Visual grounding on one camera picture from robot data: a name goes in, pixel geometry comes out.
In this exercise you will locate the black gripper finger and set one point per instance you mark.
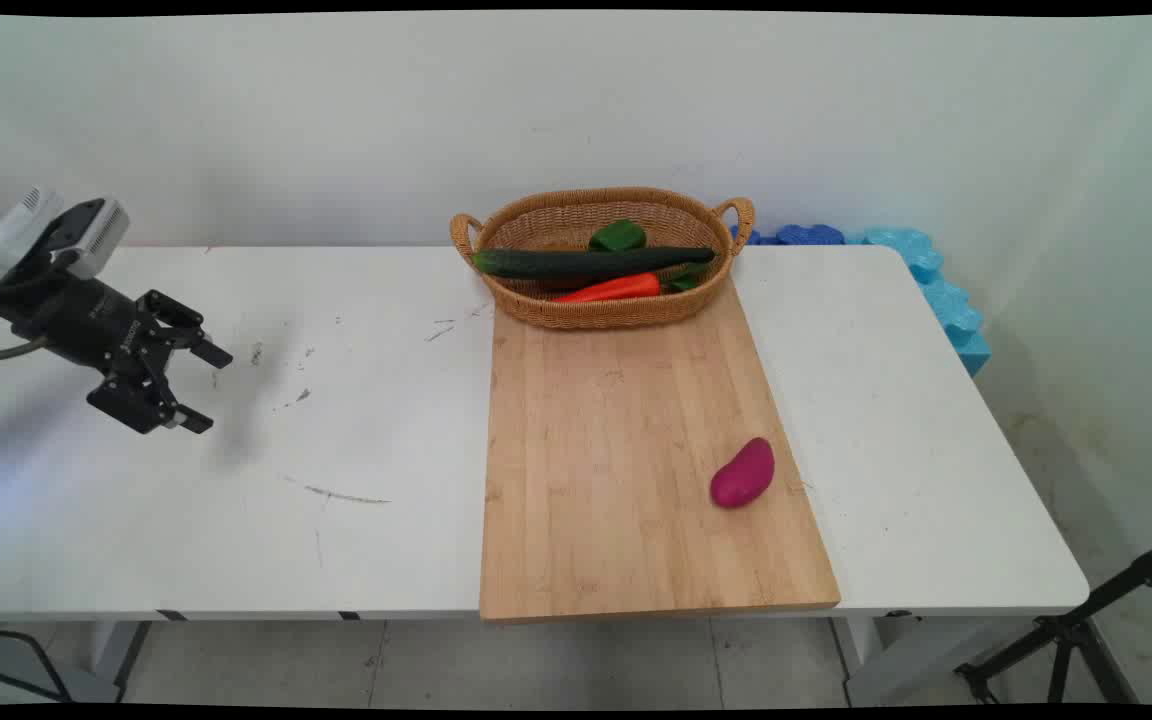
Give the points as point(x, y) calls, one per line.
point(141, 405)
point(186, 330)

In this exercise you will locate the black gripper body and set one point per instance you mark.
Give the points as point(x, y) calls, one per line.
point(86, 320)

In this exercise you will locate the long dark green cucumber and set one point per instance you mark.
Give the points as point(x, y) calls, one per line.
point(576, 263)

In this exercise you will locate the white table leg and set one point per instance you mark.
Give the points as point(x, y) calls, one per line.
point(116, 655)
point(871, 655)

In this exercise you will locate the woven wicker basket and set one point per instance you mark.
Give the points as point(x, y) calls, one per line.
point(576, 215)

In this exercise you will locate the orange toy carrot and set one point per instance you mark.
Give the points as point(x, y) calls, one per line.
point(616, 288)

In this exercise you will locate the green bell pepper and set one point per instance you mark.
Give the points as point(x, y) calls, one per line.
point(618, 236)

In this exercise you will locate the wooden cutting board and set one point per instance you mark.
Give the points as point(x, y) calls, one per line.
point(636, 460)

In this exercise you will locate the purple sweet potato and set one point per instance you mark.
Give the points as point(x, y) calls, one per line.
point(743, 473)

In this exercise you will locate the dark blue foam piece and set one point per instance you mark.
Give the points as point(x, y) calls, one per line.
point(806, 235)

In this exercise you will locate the light blue foam piece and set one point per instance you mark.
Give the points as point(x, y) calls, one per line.
point(946, 300)

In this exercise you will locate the black tripod stand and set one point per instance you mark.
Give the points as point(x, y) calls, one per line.
point(1076, 630)

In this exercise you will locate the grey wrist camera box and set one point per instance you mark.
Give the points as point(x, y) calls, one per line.
point(96, 235)

